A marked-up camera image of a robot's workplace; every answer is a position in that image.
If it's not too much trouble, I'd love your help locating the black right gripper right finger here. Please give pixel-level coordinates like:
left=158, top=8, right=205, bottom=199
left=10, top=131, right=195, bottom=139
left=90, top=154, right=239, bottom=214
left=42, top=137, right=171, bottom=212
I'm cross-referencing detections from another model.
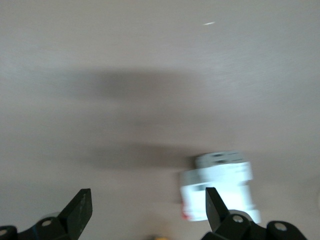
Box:
left=199, top=187, right=307, bottom=240

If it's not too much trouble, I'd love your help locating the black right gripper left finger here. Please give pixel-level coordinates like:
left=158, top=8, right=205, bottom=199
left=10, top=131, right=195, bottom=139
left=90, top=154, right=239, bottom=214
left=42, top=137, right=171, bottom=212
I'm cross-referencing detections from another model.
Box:
left=0, top=188, right=94, bottom=240

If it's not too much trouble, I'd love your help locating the white circuit breaker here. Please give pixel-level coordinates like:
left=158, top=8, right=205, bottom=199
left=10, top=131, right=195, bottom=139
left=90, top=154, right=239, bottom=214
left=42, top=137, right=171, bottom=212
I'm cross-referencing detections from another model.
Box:
left=179, top=149, right=262, bottom=223

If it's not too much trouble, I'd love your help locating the brown table cover mat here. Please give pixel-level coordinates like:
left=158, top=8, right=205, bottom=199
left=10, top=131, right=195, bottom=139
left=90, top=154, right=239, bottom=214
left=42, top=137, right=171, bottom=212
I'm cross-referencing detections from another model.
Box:
left=0, top=0, right=320, bottom=240

